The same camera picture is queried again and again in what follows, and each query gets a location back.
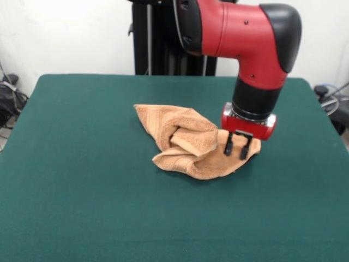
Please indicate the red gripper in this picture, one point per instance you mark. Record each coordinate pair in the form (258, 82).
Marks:
(245, 127)

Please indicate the tan terry towel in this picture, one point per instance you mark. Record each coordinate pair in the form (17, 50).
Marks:
(191, 131)

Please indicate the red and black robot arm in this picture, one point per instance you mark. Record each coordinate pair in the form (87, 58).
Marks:
(245, 38)

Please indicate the dark green table cloth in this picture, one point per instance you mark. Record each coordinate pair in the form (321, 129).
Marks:
(81, 196)

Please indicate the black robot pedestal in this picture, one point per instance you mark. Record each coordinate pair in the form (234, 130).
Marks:
(158, 41)

